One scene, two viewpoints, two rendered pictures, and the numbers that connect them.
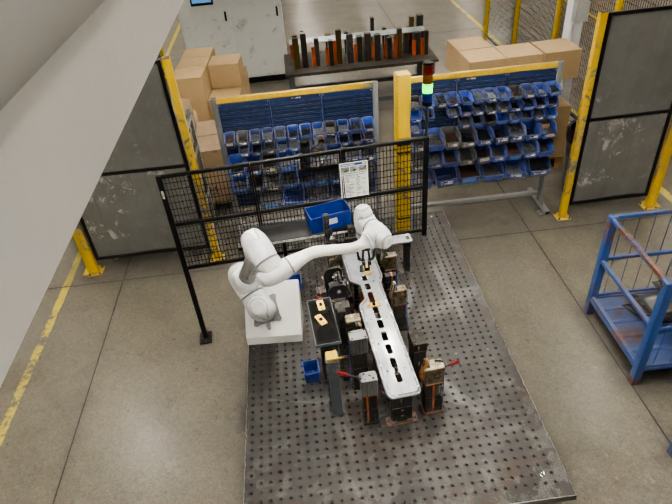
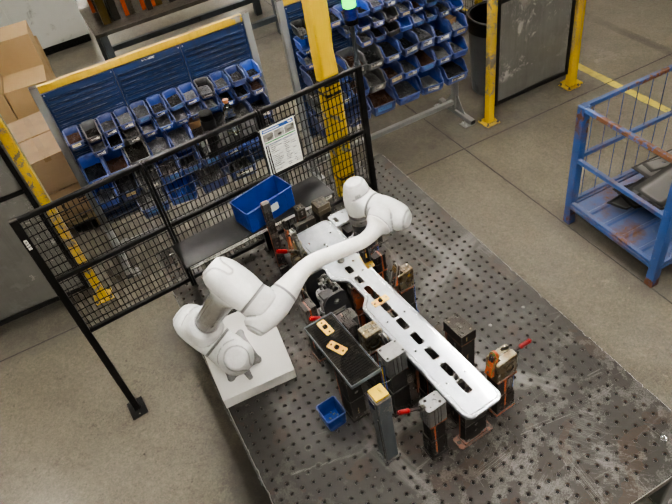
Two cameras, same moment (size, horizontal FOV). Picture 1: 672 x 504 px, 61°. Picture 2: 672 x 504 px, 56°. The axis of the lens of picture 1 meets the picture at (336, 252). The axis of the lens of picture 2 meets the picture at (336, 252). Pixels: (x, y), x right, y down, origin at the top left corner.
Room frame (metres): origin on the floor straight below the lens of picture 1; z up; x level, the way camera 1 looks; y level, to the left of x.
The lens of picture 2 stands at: (0.76, 0.52, 3.16)
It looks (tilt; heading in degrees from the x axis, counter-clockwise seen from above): 43 degrees down; 343
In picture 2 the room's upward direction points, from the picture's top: 12 degrees counter-clockwise
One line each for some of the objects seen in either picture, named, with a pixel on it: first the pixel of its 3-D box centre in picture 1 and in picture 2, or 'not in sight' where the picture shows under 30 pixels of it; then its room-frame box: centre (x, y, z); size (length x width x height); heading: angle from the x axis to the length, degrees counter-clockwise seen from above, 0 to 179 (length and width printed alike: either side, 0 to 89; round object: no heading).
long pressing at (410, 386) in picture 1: (375, 307); (384, 303); (2.54, -0.21, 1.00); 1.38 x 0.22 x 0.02; 7
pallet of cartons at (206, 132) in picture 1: (199, 147); (18, 158); (5.99, 1.44, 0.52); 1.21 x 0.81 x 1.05; 7
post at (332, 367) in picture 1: (334, 385); (384, 425); (2.03, 0.07, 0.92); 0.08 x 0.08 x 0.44; 7
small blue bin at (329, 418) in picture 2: (311, 371); (332, 414); (2.30, 0.21, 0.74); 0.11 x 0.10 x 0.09; 7
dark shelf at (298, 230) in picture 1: (319, 226); (254, 220); (3.43, 0.11, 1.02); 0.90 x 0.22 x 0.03; 97
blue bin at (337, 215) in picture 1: (328, 216); (263, 203); (3.44, 0.03, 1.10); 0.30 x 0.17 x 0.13; 107
